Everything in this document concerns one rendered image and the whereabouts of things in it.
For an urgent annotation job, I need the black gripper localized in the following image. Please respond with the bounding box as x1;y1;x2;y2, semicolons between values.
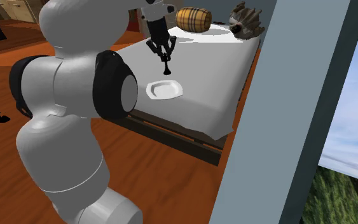
146;16;178;76

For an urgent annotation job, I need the yellow striped barrel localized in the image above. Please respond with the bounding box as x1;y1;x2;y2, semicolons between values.
175;7;213;33

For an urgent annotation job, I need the white plate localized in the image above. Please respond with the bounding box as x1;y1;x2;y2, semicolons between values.
146;80;184;101

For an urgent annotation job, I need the bed with white sheet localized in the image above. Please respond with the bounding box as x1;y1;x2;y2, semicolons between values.
109;23;262;167

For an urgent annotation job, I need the brown grey ridged object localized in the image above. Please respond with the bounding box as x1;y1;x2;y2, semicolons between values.
228;1;266;40

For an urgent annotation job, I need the beige wooden cabinet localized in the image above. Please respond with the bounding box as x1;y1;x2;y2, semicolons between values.
0;0;42;24

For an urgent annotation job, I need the window with dark frame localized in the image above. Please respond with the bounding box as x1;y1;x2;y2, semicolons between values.
279;0;358;224

